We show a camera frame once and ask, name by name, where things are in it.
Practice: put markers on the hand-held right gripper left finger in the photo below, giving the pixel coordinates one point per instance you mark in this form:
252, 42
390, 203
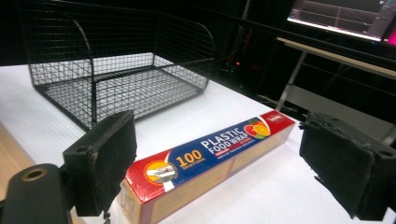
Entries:
102, 161

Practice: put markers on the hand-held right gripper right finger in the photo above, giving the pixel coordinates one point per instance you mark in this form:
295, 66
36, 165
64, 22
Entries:
342, 165

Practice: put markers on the long food wrap box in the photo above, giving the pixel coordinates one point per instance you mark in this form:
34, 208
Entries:
199, 161

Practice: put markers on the computer monitor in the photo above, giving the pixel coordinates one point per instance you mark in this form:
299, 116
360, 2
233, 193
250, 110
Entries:
342, 17

